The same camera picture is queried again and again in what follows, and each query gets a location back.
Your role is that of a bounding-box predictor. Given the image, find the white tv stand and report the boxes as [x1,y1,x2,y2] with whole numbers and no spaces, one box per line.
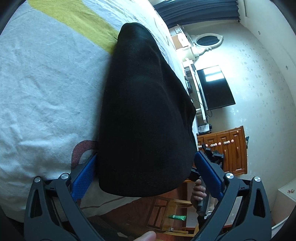
[182,58,212,135]

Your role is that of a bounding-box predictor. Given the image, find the black pants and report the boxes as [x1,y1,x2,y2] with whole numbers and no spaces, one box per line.
[95,23,197,197]

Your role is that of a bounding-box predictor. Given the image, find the green tube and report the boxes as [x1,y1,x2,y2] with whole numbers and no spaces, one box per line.
[168,215,187,221]

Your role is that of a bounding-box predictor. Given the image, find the person's left hand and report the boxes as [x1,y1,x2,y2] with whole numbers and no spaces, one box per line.
[134,231,157,241]

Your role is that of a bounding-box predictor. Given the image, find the wooden chair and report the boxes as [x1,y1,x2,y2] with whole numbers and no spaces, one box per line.
[144,196,199,237]

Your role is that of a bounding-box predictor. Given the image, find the black flat television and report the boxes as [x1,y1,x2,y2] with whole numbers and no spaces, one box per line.
[197,65,235,110]

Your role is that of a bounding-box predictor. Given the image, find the wooden cabinet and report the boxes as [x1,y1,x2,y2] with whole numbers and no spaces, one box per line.
[197,126,247,176]

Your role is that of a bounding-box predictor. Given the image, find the white dresser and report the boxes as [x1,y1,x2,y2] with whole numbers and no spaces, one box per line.
[169,25,196,62]

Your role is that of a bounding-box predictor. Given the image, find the right blue curtain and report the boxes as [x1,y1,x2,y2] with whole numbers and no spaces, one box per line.
[154,0,240,28]

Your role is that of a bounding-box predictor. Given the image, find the person's right hand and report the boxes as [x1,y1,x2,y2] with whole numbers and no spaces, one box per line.
[191,179,207,206]

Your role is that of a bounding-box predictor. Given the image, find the patterned white bed sheet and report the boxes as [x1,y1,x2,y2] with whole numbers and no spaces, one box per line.
[1,1,186,222]

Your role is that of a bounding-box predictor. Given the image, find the white oval vanity mirror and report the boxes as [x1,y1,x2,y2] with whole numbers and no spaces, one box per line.
[186,33,224,60]

